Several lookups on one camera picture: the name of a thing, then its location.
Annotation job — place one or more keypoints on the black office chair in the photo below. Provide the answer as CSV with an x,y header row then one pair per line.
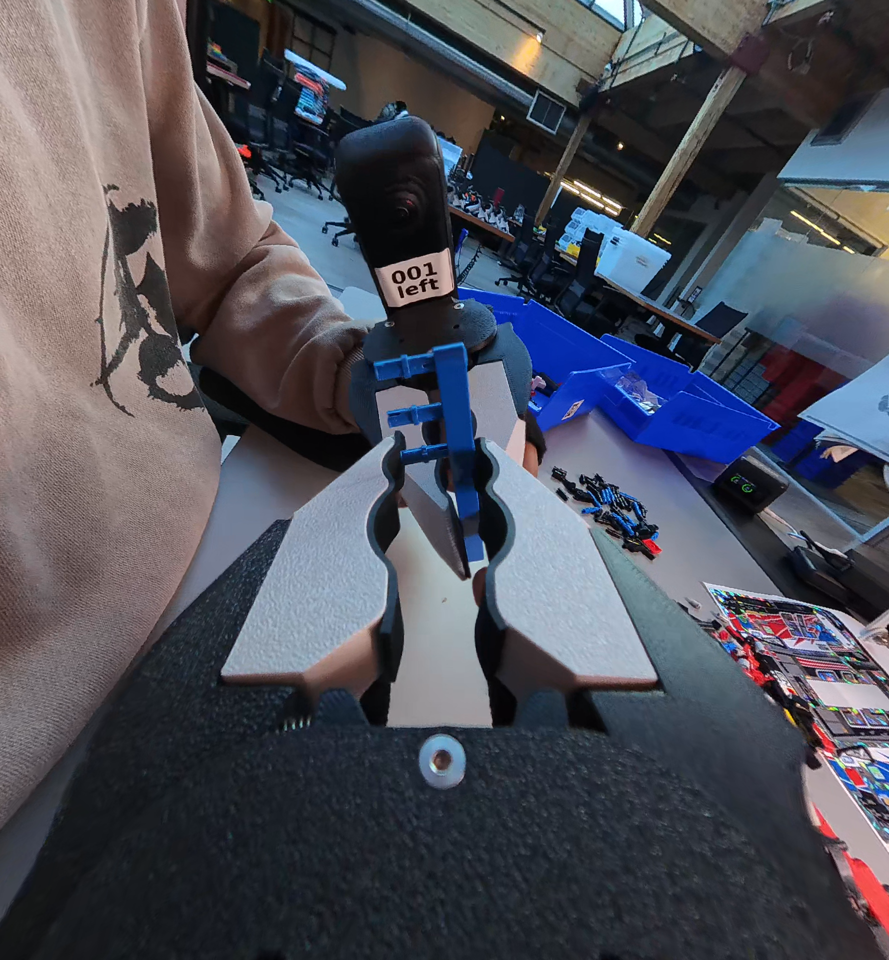
x,y
579,274

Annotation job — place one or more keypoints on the row of black office chairs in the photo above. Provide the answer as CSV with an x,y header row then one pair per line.
x,y
279,142

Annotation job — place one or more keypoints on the white plastic storage box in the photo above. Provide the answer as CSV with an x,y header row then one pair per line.
x,y
632,262

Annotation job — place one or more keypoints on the lego instruction booklet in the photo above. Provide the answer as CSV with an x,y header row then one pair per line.
x,y
879,420

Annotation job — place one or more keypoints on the partly built lego car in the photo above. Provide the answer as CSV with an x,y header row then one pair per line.
x,y
872,892

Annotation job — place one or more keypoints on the pile of mixed lego pieces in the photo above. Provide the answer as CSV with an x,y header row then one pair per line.
x,y
744,656

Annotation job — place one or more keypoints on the person's right hand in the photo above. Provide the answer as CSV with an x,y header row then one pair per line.
x,y
480,589

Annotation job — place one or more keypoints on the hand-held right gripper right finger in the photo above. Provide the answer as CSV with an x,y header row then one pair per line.
x,y
572,600

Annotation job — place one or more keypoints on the pile of black blue pins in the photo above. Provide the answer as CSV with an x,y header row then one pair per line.
x,y
609,510

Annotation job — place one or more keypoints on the clear bag of lego parts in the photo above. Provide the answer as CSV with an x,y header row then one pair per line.
x,y
639,390

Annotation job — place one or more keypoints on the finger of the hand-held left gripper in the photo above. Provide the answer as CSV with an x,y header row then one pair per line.
x,y
429,517
493,405

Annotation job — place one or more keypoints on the black device with green display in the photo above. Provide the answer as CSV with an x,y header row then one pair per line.
x,y
748,487

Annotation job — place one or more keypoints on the person's left hand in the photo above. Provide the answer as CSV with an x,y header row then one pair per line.
x,y
521,452

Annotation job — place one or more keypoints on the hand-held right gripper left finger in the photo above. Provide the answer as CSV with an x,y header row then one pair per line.
x,y
309,600

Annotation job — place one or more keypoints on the blue storage bin with tag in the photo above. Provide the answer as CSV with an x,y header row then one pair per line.
x,y
557,337

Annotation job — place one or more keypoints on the shiny sticker sheet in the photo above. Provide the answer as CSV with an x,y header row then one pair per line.
x,y
827,675

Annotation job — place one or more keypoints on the wooden workbench with parts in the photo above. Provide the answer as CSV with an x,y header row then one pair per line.
x,y
489,221

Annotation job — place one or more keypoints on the person's left forearm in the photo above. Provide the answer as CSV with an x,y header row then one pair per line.
x,y
264,322

